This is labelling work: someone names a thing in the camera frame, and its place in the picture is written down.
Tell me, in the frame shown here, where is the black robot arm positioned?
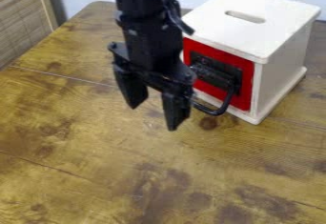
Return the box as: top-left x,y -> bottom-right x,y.
109,0 -> 197,131

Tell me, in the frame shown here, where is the white wooden box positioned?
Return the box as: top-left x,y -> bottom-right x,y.
183,0 -> 321,125

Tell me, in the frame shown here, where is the red drawer front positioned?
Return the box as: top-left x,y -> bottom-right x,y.
183,38 -> 255,111

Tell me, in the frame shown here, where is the wooden slatted panel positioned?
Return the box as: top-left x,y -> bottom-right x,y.
0,0 -> 59,70

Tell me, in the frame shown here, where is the black metal drawer handle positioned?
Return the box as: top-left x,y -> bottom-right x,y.
190,63 -> 242,116

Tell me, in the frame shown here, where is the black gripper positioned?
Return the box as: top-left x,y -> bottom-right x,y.
109,0 -> 195,132

